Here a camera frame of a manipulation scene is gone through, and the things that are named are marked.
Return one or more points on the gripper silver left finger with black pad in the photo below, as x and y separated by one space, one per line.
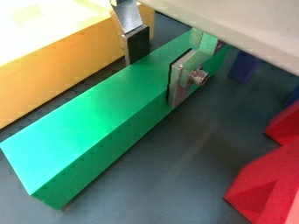
134 30

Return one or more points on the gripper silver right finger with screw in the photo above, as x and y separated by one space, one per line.
188 72

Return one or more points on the green rectangular bar block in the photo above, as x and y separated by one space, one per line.
62 151

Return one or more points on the yellow puzzle board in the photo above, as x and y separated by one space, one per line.
56 43

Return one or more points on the purple cross-shaped block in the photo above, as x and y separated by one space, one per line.
244 68

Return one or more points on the blue rectangular bar block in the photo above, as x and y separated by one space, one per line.
293 97

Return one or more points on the red cross-shaped block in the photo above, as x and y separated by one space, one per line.
265 192

